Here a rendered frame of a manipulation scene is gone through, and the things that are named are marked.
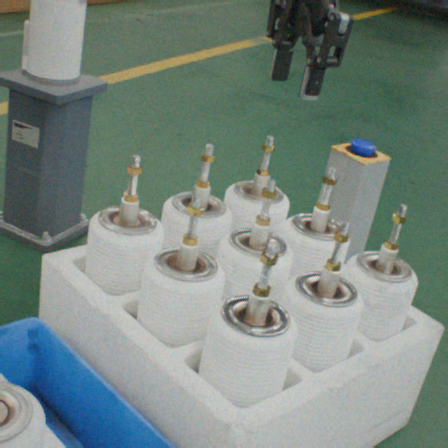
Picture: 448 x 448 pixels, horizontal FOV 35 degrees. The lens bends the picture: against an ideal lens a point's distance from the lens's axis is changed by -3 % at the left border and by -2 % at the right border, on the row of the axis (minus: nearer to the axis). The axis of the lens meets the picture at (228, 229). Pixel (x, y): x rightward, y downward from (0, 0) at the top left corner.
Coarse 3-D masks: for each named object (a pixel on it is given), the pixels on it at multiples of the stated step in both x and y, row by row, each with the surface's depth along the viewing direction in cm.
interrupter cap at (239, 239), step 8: (232, 232) 92; (240, 232) 93; (248, 232) 93; (232, 240) 90; (240, 240) 91; (248, 240) 92; (272, 240) 92; (280, 240) 92; (240, 248) 88; (248, 248) 89; (256, 248) 90; (264, 248) 90; (280, 248) 91; (256, 256) 88; (280, 256) 89
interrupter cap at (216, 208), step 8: (184, 192) 100; (192, 192) 101; (176, 200) 98; (184, 200) 98; (208, 200) 100; (216, 200) 100; (176, 208) 96; (184, 208) 96; (208, 208) 98; (216, 208) 98; (224, 208) 98; (200, 216) 95; (208, 216) 95; (216, 216) 96
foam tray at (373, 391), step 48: (48, 288) 93; (96, 288) 88; (96, 336) 86; (144, 336) 81; (432, 336) 93; (144, 384) 80; (192, 384) 75; (288, 384) 81; (336, 384) 80; (384, 384) 89; (192, 432) 75; (240, 432) 70; (288, 432) 76; (336, 432) 86; (384, 432) 98
